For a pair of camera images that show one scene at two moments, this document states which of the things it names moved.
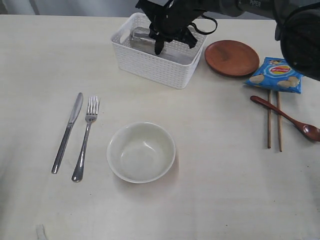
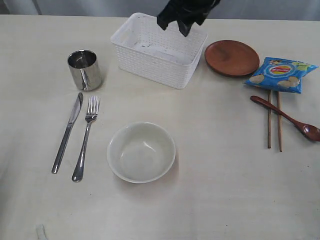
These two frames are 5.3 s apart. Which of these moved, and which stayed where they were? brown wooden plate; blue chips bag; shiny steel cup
Moved: shiny steel cup
Stayed: brown wooden plate; blue chips bag
